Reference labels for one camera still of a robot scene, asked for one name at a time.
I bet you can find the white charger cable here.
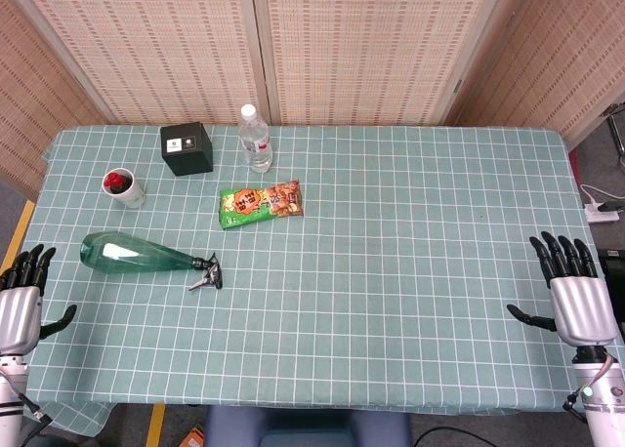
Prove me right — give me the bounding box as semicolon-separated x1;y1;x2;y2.
578;183;611;207

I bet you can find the orange box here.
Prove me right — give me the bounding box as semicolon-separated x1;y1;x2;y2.
177;425;206;447

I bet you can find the blue chair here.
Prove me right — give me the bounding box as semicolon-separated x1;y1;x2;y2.
203;406;412;447

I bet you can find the green checkered tablecloth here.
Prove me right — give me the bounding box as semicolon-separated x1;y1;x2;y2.
21;124;616;433

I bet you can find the green orange snack bag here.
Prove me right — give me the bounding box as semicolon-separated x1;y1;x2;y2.
219;178;305;231

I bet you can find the black cable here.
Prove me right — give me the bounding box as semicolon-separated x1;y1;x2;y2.
410;425;499;447

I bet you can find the green spray bottle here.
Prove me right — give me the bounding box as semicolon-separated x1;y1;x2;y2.
79;231;224;292

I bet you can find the black cube box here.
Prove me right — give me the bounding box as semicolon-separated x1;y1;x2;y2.
159;121;215;178

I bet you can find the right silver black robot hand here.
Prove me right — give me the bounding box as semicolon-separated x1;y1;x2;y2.
506;230;619;347

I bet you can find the white cup with red item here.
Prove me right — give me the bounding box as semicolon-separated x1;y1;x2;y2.
101;168;146;209

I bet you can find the white power strip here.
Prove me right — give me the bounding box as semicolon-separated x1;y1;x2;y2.
584;201;620;224

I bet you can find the black device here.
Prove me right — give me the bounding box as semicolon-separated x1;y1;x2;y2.
598;249;625;321

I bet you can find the clear water bottle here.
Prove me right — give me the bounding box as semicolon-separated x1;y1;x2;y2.
237;103;273;175

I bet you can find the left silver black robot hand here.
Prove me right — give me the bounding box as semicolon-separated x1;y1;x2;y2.
0;244;78;357

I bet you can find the metal chair leg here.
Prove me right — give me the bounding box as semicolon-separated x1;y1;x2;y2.
601;102;625;170

